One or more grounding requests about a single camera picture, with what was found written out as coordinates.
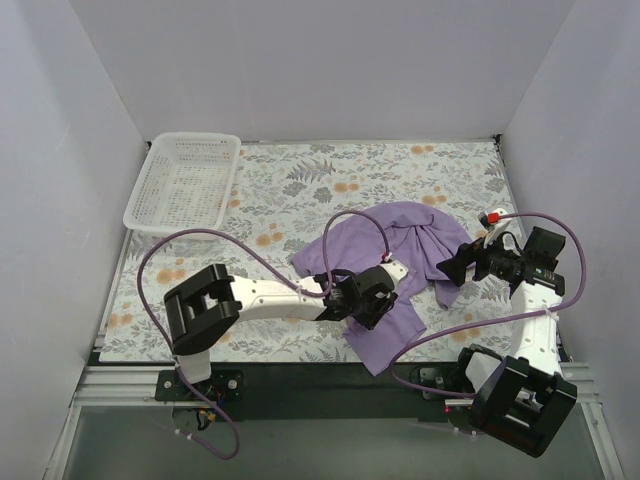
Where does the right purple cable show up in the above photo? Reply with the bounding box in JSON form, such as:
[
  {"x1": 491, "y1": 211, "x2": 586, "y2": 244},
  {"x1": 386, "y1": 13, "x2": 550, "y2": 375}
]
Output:
[{"x1": 389, "y1": 212, "x2": 586, "y2": 436}]

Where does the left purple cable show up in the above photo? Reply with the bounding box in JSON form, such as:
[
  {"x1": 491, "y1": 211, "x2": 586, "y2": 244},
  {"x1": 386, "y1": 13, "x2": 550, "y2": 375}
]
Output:
[{"x1": 138, "y1": 210, "x2": 394, "y2": 460}]

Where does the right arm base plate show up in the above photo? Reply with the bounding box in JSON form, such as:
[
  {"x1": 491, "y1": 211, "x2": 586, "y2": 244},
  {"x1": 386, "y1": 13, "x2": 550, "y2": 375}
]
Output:
[{"x1": 408, "y1": 363, "x2": 475, "y2": 393}]

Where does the purple cable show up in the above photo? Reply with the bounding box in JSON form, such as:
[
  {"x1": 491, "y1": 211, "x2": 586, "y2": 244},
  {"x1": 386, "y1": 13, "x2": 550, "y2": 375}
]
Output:
[
  {"x1": 389, "y1": 212, "x2": 586, "y2": 436},
  {"x1": 138, "y1": 210, "x2": 394, "y2": 460}
]

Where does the white plastic basket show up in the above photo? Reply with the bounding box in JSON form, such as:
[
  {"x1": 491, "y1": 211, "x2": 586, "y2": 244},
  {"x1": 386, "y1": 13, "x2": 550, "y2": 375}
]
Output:
[{"x1": 123, "y1": 132, "x2": 241, "y2": 237}]

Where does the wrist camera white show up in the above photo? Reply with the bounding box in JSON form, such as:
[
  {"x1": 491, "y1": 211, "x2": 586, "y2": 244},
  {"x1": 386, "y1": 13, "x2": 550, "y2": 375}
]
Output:
[
  {"x1": 380, "y1": 260, "x2": 409, "y2": 288},
  {"x1": 478, "y1": 209, "x2": 511, "y2": 248}
]

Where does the aluminium frame rail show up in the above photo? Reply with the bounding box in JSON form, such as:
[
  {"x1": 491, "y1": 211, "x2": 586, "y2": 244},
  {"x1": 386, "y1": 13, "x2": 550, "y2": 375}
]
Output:
[{"x1": 72, "y1": 364, "x2": 176, "y2": 406}]

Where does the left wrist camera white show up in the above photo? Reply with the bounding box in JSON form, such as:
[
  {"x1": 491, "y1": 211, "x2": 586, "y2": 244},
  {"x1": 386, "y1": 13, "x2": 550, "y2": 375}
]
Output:
[{"x1": 380, "y1": 260, "x2": 409, "y2": 288}]

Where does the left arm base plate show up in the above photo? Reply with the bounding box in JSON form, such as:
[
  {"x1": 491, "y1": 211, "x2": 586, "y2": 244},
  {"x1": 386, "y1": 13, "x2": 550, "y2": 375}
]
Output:
[{"x1": 154, "y1": 369, "x2": 245, "y2": 402}]

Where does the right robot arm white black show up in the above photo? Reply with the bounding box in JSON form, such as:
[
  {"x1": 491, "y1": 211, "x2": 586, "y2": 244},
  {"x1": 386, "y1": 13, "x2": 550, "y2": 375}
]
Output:
[{"x1": 437, "y1": 220, "x2": 577, "y2": 458}]

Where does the purple t shirt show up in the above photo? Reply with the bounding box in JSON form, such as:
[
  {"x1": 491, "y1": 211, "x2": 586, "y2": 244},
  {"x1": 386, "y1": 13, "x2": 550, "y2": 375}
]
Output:
[{"x1": 290, "y1": 202, "x2": 474, "y2": 377}]

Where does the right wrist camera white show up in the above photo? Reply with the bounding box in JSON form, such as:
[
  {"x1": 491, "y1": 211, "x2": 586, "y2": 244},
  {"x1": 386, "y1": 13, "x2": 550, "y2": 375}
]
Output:
[{"x1": 478, "y1": 209, "x2": 511, "y2": 248}]

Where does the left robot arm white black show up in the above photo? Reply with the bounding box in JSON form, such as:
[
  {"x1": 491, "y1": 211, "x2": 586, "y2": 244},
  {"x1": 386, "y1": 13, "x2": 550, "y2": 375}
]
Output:
[{"x1": 164, "y1": 261, "x2": 409, "y2": 400}]

